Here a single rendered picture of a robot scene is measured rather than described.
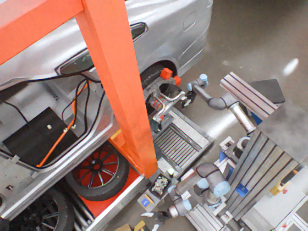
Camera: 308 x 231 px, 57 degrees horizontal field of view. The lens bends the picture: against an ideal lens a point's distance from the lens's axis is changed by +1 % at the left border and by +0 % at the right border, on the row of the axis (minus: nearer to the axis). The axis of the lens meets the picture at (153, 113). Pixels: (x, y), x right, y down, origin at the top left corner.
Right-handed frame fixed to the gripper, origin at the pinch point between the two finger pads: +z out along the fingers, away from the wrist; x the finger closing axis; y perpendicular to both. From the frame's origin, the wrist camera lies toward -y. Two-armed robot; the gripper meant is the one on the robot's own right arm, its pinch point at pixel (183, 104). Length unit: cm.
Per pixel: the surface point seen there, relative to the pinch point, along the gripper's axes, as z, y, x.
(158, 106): 21.7, 7.2, -13.5
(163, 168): 47, -75, 12
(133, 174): 79, -56, -2
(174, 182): 58, -38, 40
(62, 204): 152, -33, -23
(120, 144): 72, -15, -20
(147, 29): 8, 87, -32
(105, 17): 71, 173, 22
